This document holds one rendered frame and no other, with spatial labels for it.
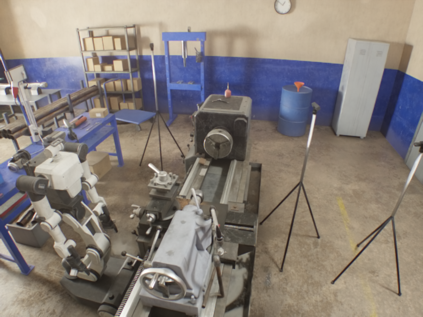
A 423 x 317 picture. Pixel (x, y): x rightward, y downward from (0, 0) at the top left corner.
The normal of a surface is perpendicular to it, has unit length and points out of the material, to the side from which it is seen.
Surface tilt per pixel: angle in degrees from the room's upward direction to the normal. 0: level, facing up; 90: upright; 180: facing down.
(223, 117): 90
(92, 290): 0
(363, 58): 90
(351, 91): 90
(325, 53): 90
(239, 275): 0
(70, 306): 0
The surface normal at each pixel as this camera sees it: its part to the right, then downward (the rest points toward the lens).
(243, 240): 0.00, -0.86
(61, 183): 0.55, 0.34
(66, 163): 0.70, -0.54
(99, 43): -0.16, 0.50
